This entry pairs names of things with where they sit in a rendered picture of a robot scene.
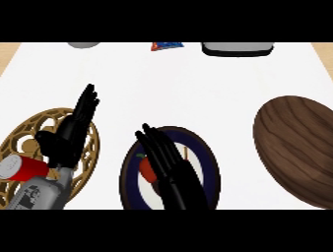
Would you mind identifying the grey and black appliance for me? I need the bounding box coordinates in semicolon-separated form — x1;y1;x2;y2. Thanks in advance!
202;41;277;58

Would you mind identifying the dark brown wooden bowl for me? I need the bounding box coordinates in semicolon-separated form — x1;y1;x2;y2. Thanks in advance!
252;94;333;210

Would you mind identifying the grey round object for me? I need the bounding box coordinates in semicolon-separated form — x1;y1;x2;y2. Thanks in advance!
67;41;104;50

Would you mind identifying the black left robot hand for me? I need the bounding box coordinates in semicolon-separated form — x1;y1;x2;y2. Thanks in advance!
34;83;102;170

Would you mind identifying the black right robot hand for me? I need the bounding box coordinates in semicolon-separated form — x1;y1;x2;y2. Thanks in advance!
133;123;210;211

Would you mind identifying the blue and red packet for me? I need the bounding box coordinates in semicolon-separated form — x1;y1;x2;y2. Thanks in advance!
150;41;185;52

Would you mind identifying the navy rimmed white plate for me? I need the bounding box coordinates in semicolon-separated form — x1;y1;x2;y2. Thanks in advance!
120;125;222;211

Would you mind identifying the red can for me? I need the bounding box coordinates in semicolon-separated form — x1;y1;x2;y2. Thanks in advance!
0;154;52;183

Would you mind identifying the red bell pepper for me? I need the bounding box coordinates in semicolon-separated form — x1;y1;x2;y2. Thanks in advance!
135;153;160;184

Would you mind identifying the gold openwork round trivet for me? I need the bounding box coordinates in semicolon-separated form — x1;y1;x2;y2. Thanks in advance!
0;107;102;211

